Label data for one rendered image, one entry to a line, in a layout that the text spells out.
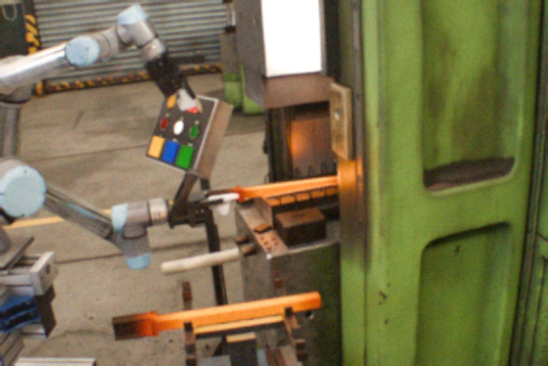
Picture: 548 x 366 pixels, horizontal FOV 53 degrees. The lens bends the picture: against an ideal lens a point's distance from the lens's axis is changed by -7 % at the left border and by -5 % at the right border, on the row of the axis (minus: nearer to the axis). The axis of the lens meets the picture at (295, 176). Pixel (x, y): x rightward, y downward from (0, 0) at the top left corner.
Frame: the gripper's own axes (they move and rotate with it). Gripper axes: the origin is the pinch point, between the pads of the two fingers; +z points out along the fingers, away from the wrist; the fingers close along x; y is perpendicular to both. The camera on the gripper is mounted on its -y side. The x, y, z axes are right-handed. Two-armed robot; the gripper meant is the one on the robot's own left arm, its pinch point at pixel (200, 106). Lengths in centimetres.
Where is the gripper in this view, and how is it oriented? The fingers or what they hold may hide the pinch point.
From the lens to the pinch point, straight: 172.6
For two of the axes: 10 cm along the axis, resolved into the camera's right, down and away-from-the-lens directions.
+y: -8.1, 5.7, -1.0
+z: 4.8, 7.6, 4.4
